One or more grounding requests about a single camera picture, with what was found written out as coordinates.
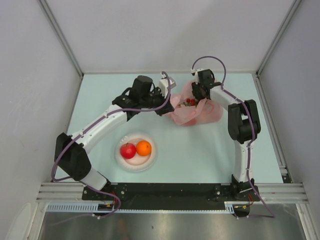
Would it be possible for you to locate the right side aluminium rail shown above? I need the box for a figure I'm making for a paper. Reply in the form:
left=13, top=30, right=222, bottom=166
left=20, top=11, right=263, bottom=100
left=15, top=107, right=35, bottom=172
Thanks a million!
left=252, top=73, right=293, bottom=184

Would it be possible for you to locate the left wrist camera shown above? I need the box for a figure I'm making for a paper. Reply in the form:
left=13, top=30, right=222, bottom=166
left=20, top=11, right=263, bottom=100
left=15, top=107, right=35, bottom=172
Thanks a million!
left=158, top=71, right=176, bottom=98

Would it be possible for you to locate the right aluminium frame post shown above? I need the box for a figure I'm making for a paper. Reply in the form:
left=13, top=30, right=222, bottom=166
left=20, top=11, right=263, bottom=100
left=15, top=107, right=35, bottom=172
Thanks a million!
left=255, top=0, right=303, bottom=76

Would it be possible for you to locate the aluminium rail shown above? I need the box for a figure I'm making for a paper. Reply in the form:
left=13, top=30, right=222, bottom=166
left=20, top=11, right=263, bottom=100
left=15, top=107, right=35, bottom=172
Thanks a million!
left=252, top=73, right=293, bottom=184
left=36, top=182, right=309, bottom=204

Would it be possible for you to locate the left aluminium frame post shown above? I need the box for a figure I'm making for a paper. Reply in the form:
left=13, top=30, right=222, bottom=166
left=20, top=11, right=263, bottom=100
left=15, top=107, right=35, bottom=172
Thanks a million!
left=37, top=0, right=84, bottom=79

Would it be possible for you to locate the aluminium front rail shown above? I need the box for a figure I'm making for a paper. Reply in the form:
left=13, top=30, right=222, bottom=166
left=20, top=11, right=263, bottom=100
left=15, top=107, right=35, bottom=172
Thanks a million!
left=36, top=182, right=309, bottom=204

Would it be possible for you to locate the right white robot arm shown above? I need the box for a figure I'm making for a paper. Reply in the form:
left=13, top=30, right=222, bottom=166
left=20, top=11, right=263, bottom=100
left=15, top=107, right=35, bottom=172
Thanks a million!
left=191, top=68, right=261, bottom=201

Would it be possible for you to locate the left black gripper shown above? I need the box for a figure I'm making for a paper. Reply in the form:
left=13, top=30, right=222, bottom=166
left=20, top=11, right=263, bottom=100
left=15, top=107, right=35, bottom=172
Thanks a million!
left=140, top=87, right=174, bottom=117

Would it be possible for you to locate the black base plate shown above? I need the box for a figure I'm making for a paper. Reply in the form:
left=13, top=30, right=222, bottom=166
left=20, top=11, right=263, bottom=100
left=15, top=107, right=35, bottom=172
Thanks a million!
left=82, top=181, right=260, bottom=218

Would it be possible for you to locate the aluminium frame post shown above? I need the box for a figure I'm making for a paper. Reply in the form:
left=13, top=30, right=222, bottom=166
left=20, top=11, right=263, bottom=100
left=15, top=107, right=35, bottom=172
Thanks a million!
left=37, top=0, right=84, bottom=79
left=255, top=0, right=303, bottom=76

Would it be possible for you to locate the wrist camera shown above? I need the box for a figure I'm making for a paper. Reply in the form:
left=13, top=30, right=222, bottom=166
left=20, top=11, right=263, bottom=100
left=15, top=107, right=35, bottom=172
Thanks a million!
left=158, top=71, right=176, bottom=98
left=190, top=68, right=204, bottom=84

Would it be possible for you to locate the white plate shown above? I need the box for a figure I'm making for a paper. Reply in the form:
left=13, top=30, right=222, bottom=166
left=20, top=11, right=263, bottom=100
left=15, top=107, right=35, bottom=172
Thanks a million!
left=115, top=132, right=158, bottom=172

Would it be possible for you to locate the fake cherry tomatoes bunch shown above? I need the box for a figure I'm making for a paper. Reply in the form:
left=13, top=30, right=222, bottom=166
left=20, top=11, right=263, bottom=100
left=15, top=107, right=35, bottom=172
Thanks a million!
left=180, top=98, right=198, bottom=107

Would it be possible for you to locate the pink plastic bag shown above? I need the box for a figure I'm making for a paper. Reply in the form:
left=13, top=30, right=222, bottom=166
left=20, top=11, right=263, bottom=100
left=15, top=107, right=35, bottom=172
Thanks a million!
left=166, top=81, right=224, bottom=127

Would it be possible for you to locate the white cable duct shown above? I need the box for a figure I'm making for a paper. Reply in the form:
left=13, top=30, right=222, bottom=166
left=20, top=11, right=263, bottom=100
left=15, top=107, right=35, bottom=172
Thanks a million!
left=46, top=201, right=237, bottom=214

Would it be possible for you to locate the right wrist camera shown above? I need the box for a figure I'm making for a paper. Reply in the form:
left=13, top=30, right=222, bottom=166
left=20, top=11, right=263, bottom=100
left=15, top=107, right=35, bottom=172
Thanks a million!
left=190, top=68, right=204, bottom=84

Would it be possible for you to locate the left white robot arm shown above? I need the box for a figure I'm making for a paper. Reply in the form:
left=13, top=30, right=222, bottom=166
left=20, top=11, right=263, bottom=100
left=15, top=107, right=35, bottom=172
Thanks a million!
left=51, top=71, right=176, bottom=200

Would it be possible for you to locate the fake orange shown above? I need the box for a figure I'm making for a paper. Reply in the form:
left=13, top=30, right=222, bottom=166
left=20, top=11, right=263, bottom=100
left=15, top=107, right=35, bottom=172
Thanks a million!
left=136, top=140, right=152, bottom=157

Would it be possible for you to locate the fake red apple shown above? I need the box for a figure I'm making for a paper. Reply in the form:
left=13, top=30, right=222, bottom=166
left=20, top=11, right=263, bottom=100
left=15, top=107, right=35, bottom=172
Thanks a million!
left=119, top=142, right=137, bottom=159

